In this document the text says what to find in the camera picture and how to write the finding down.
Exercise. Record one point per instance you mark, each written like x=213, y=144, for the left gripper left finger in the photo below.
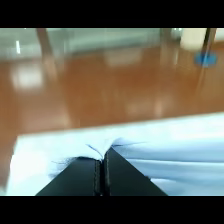
x=79, y=178

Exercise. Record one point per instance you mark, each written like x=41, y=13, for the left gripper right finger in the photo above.
x=128, y=178

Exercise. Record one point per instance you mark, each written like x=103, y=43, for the white shirt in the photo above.
x=180, y=156

